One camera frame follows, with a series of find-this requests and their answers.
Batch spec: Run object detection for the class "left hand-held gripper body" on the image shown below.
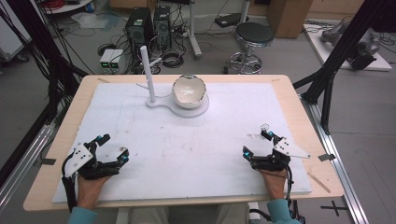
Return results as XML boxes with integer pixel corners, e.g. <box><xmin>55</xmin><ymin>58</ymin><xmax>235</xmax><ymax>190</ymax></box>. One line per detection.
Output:
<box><xmin>63</xmin><ymin>140</ymin><xmax>122</xmax><ymax>181</ymax></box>

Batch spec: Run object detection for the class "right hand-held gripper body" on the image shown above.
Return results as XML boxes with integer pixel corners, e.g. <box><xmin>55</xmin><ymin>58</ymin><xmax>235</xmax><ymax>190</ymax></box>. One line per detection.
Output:
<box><xmin>249</xmin><ymin>137</ymin><xmax>312</xmax><ymax>173</ymax></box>

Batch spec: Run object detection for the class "person's right hand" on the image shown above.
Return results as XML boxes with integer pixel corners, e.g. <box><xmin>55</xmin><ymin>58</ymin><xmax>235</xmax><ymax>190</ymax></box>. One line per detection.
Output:
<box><xmin>259</xmin><ymin>167</ymin><xmax>288</xmax><ymax>201</ymax></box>

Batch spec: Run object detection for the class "person's left hand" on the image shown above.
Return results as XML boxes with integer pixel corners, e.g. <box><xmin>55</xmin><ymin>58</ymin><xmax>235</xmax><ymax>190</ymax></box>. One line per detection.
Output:
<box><xmin>76</xmin><ymin>175</ymin><xmax>112</xmax><ymax>210</ymax></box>

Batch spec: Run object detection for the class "thin wooden stick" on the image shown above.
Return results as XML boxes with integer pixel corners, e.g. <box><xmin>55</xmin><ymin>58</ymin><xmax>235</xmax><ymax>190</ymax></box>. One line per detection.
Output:
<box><xmin>307</xmin><ymin>172</ymin><xmax>332</xmax><ymax>194</ymax></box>

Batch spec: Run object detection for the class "light wooden table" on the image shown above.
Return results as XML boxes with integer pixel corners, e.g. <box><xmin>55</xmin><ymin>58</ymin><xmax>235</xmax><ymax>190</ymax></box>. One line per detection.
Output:
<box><xmin>22</xmin><ymin>74</ymin><xmax>346</xmax><ymax>213</ymax></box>

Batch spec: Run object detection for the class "white foam mat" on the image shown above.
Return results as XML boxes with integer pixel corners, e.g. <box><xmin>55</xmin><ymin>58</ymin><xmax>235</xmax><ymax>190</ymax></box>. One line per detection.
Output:
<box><xmin>51</xmin><ymin>81</ymin><xmax>313</xmax><ymax>204</ymax></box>

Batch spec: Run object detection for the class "white power supply box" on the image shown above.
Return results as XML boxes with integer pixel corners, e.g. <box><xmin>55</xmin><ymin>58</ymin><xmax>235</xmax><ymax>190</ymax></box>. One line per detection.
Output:
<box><xmin>99</xmin><ymin>48</ymin><xmax>115</xmax><ymax>73</ymax></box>
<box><xmin>109</xmin><ymin>49</ymin><xmax>125</xmax><ymax>74</ymax></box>

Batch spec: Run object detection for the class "white jagged-edge bowl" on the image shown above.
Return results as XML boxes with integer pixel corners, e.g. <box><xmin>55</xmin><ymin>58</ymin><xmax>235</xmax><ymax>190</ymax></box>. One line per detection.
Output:
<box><xmin>171</xmin><ymin>74</ymin><xmax>208</xmax><ymax>110</ymax></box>

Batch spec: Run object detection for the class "black round stool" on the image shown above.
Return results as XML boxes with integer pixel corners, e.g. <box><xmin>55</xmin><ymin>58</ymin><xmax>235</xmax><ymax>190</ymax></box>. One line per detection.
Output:
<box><xmin>222</xmin><ymin>21</ymin><xmax>276</xmax><ymax>76</ymax></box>

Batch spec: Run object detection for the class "black computer tower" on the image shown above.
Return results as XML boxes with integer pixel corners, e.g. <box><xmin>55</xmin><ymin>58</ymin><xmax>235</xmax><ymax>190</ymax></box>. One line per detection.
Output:
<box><xmin>152</xmin><ymin>5</ymin><xmax>173</xmax><ymax>50</ymax></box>
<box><xmin>124</xmin><ymin>7</ymin><xmax>155</xmax><ymax>73</ymax></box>

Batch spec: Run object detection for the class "brown cardboard box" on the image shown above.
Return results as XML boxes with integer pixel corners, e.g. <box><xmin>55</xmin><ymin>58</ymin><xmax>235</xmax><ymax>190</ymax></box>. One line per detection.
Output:
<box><xmin>266</xmin><ymin>0</ymin><xmax>315</xmax><ymax>39</ymax></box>

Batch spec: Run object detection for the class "black flat device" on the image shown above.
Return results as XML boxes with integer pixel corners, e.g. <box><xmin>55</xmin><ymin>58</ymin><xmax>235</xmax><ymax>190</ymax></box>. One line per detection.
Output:
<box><xmin>214</xmin><ymin>12</ymin><xmax>250</xmax><ymax>29</ymax></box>

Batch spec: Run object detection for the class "white board with grey machine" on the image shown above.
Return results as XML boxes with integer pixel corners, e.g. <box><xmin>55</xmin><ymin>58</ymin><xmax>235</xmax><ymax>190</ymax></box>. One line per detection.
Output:
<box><xmin>302</xmin><ymin>19</ymin><xmax>394</xmax><ymax>73</ymax></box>

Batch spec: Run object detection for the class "white desk leg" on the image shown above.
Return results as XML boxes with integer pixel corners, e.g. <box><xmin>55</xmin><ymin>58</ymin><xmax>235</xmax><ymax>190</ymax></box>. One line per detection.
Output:
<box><xmin>185</xmin><ymin>0</ymin><xmax>204</xmax><ymax>61</ymax></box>

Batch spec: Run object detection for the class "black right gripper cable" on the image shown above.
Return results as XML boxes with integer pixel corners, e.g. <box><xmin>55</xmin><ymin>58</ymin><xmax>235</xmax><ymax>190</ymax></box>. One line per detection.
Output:
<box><xmin>260</xmin><ymin>165</ymin><xmax>307</xmax><ymax>224</ymax></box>

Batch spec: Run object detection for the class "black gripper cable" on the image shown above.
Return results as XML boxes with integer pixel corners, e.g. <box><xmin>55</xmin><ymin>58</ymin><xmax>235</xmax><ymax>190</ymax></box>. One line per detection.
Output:
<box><xmin>61</xmin><ymin>152</ymin><xmax>78</xmax><ymax>213</ymax></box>
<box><xmin>260</xmin><ymin>165</ymin><xmax>307</xmax><ymax>224</ymax></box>

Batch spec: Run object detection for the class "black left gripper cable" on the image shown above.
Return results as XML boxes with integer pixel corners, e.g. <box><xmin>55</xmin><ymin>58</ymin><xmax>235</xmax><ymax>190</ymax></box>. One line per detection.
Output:
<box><xmin>61</xmin><ymin>152</ymin><xmax>78</xmax><ymax>213</ymax></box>

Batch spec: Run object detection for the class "aluminium rail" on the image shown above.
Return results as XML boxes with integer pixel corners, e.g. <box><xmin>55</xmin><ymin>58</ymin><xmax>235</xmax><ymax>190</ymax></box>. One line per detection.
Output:
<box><xmin>0</xmin><ymin>122</ymin><xmax>58</xmax><ymax>213</ymax></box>
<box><xmin>300</xmin><ymin>94</ymin><xmax>370</xmax><ymax>224</ymax></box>

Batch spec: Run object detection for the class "white stand with post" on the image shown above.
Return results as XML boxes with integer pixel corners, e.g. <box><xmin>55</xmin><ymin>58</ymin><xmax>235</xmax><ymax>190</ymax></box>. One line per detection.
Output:
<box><xmin>135</xmin><ymin>45</ymin><xmax>210</xmax><ymax>119</ymax></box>

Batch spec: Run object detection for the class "black metal frame stand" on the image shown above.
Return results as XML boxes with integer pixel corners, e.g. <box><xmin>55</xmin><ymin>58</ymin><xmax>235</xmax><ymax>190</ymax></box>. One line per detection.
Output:
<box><xmin>292</xmin><ymin>0</ymin><xmax>396</xmax><ymax>136</ymax></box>
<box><xmin>0</xmin><ymin>0</ymin><xmax>90</xmax><ymax>125</ymax></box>

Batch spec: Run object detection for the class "coil of black cable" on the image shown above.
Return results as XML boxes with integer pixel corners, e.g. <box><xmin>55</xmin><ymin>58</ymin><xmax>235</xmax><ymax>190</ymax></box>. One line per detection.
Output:
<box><xmin>161</xmin><ymin>49</ymin><xmax>185</xmax><ymax>69</ymax></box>

